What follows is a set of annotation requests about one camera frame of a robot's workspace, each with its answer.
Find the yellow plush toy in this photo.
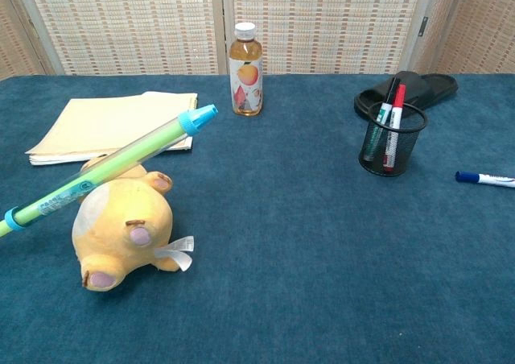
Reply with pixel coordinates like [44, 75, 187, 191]
[71, 153, 195, 293]

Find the woven bamboo folding screen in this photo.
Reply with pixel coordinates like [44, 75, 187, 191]
[0, 0, 515, 81]

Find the red marker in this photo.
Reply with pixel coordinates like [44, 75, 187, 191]
[382, 83, 407, 173]

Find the peach tea drink bottle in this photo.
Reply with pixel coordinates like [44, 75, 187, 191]
[229, 22, 265, 117]

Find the cream paper folder stack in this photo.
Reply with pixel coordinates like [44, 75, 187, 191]
[25, 91, 199, 167]

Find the green marker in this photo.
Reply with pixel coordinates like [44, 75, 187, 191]
[363, 77, 402, 162]

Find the blue whiteboard marker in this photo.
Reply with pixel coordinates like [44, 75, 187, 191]
[455, 171, 515, 189]

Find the blue carpet table cloth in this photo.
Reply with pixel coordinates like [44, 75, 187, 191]
[0, 72, 515, 364]

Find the green and blue water squirter tube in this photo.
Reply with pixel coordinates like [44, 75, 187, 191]
[0, 103, 220, 238]

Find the black mesh pen holder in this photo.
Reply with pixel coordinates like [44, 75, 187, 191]
[357, 101, 429, 178]

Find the black rubber slipper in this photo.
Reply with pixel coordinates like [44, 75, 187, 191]
[353, 70, 459, 120]

